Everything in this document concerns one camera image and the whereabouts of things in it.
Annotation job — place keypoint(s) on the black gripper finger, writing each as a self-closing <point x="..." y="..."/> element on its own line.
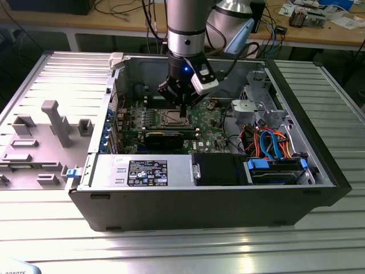
<point x="171" y="91"/>
<point x="196" y="98"/>

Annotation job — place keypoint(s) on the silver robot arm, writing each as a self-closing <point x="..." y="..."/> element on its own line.
<point x="185" y="28"/>

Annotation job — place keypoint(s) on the RAM slot with white clips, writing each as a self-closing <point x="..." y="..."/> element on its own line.
<point x="152" y="103"/>
<point x="152" y="99"/>

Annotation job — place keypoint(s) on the CPU socket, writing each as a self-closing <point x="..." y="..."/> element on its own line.
<point x="161" y="112"/>

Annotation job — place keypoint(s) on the round silver coin battery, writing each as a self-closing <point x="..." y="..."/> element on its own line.
<point x="210" y="106"/>

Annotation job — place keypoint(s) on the green motherboard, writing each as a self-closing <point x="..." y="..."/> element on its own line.
<point x="211" y="137"/>

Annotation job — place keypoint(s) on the grey metal drive cage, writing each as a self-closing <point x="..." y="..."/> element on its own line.
<point x="245" y="109"/>

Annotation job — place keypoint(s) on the black graphics card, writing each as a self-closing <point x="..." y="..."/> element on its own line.
<point x="164" y="141"/>

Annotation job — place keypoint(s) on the pale grey case latch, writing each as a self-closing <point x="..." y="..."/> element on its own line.
<point x="116" y="60"/>

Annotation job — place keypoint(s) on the blue card retention clip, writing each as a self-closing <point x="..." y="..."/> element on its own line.
<point x="110" y="113"/>
<point x="105" y="134"/>
<point x="107" y="125"/>
<point x="102" y="145"/>

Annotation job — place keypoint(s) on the silver metal bay latch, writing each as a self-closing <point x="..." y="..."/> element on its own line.
<point x="196" y="170"/>

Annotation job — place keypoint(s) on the white label sticker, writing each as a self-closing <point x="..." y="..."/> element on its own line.
<point x="253" y="52"/>

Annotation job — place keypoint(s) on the wooden workbench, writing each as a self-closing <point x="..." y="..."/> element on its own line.
<point x="119" y="23"/>

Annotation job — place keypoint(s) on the black desktop box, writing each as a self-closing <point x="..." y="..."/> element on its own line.
<point x="260" y="14"/>

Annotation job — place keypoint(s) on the grey power supply unit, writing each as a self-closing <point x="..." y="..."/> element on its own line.
<point x="111" y="171"/>

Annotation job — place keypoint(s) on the black and grey PC case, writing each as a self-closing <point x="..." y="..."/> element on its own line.
<point x="185" y="205"/>

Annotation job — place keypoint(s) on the hard disk in blue carrier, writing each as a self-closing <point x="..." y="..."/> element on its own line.
<point x="276" y="178"/>

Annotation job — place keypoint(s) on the blue plastic case latch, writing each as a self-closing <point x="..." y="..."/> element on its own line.
<point x="72" y="173"/>

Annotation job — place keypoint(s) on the copper coil heatsink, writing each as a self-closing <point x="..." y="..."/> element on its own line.
<point x="298" y="18"/>

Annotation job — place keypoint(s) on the black computer tower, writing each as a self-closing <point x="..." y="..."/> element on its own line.
<point x="48" y="7"/>

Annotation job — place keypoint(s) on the grey metal device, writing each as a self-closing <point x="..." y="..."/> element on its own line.
<point x="316" y="19"/>

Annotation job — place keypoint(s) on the grey plastic parts rack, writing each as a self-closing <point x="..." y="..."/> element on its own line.
<point x="42" y="155"/>

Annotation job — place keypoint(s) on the white paper sheet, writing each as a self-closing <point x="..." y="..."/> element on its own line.
<point x="346" y="23"/>

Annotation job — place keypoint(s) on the blue cardboard box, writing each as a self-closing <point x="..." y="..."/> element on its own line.
<point x="336" y="3"/>

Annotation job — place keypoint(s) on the pale blue teach pendant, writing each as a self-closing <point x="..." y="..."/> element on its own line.
<point x="17" y="266"/>

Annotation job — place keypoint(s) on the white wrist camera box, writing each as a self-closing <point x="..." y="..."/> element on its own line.
<point x="204" y="84"/>

